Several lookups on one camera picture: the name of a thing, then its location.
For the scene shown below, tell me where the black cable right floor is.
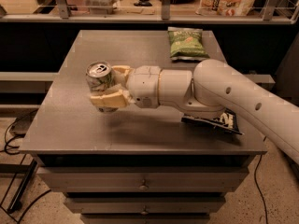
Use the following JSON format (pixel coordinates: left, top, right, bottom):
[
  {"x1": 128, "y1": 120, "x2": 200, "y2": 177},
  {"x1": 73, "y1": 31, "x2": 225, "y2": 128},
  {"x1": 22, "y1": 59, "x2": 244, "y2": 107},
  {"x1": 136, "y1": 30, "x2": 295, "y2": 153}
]
[{"x1": 252, "y1": 135, "x2": 269, "y2": 224}]

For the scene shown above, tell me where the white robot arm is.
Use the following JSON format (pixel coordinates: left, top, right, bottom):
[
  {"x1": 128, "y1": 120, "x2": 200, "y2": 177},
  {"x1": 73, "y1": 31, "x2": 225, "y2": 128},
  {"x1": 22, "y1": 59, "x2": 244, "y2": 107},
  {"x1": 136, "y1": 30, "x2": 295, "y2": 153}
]
[{"x1": 86, "y1": 59, "x2": 299, "y2": 163}]

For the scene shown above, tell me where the black cables left floor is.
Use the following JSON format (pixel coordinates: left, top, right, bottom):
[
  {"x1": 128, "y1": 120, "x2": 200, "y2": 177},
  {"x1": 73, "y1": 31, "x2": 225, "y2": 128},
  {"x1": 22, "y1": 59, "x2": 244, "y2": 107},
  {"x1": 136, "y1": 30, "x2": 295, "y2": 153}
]
[{"x1": 0, "y1": 109, "x2": 52, "y2": 224}]

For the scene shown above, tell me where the blue Kettle chip bag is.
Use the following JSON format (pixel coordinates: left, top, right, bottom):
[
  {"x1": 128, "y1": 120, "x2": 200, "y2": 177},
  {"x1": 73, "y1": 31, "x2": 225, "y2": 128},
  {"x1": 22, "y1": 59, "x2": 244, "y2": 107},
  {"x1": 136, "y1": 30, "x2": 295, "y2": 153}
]
[{"x1": 181, "y1": 109, "x2": 243, "y2": 135}]

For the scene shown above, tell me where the green chip bag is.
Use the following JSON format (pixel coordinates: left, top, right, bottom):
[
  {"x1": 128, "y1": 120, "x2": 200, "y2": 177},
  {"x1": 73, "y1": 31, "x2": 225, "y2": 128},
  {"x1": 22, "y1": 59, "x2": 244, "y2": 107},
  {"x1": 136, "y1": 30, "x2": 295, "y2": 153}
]
[{"x1": 167, "y1": 27, "x2": 209, "y2": 61}]

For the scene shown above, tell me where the metal shelf rail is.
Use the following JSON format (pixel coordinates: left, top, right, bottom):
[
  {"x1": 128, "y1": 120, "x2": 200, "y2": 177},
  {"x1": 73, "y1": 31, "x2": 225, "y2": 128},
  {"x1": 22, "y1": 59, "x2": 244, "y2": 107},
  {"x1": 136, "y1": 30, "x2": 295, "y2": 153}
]
[{"x1": 0, "y1": 0, "x2": 299, "y2": 25}]

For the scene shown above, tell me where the drawer with knob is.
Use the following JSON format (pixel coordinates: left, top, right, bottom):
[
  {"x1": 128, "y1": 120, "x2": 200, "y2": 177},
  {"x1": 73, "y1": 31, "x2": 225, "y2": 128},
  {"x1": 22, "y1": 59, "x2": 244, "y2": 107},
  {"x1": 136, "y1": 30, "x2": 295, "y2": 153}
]
[
  {"x1": 64, "y1": 197, "x2": 225, "y2": 215},
  {"x1": 37, "y1": 167, "x2": 249, "y2": 193}
]

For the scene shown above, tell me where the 7up soda can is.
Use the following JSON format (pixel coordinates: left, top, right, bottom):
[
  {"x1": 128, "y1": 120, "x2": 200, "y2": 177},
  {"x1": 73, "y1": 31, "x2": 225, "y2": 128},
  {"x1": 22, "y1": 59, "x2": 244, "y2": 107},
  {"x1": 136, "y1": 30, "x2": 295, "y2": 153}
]
[{"x1": 85, "y1": 61, "x2": 120, "y2": 114}]

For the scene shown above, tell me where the black metal stand leg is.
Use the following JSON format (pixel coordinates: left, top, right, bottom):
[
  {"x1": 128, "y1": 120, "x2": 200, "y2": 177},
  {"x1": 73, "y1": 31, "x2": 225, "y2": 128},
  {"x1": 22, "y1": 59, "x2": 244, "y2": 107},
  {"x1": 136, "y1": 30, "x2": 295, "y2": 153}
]
[{"x1": 7, "y1": 160, "x2": 37, "y2": 214}]

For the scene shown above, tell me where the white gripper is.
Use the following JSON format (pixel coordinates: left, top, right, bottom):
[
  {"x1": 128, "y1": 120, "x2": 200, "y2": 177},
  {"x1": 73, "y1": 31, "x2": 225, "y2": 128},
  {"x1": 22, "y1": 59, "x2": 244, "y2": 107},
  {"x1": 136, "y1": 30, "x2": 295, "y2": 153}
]
[{"x1": 90, "y1": 65, "x2": 162, "y2": 108}]

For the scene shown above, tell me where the grey drawer cabinet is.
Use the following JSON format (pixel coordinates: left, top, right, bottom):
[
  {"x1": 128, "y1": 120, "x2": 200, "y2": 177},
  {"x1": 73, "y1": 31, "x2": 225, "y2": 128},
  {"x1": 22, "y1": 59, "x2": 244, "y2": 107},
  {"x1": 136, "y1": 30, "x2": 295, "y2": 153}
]
[{"x1": 21, "y1": 31, "x2": 265, "y2": 224}]

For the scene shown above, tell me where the top drawer with knob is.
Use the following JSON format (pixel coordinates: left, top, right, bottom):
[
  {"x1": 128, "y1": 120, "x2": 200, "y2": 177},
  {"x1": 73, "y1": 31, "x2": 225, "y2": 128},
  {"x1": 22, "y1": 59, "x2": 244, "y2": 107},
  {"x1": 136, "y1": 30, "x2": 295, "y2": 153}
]
[{"x1": 37, "y1": 167, "x2": 249, "y2": 193}]

